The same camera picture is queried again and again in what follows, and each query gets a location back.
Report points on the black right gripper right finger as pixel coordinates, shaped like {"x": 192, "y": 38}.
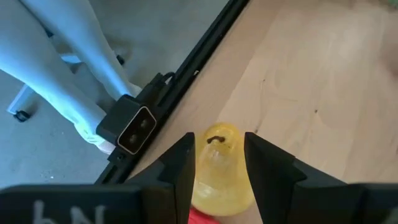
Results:
{"x": 311, "y": 202}

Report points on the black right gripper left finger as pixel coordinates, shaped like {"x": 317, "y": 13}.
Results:
{"x": 93, "y": 205}

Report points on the yellow pear with stem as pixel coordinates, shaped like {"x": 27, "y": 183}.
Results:
{"x": 217, "y": 174}

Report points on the white office chair base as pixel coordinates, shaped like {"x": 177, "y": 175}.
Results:
{"x": 18, "y": 101}

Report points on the person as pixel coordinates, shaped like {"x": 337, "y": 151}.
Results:
{"x": 37, "y": 62}

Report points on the black table-level camera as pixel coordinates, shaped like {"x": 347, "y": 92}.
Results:
{"x": 124, "y": 124}

